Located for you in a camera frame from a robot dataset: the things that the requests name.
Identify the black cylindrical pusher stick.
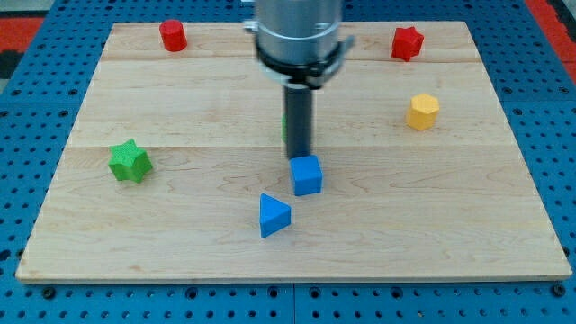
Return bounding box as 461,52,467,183
283,87,312,159

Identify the green star block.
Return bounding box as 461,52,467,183
108,139,153,184

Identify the red cylinder block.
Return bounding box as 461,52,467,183
159,19,187,52

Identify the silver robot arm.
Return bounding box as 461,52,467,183
244,0,355,159

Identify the blue cube block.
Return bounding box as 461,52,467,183
289,155,323,196

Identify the wooden board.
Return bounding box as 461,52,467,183
16,22,572,284

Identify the green cylinder block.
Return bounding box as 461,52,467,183
281,114,287,143

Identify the blue triangle block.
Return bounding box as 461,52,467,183
259,193,292,238

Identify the red star block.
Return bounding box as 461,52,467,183
391,26,425,62

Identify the yellow hexagon block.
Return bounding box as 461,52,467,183
405,94,440,131

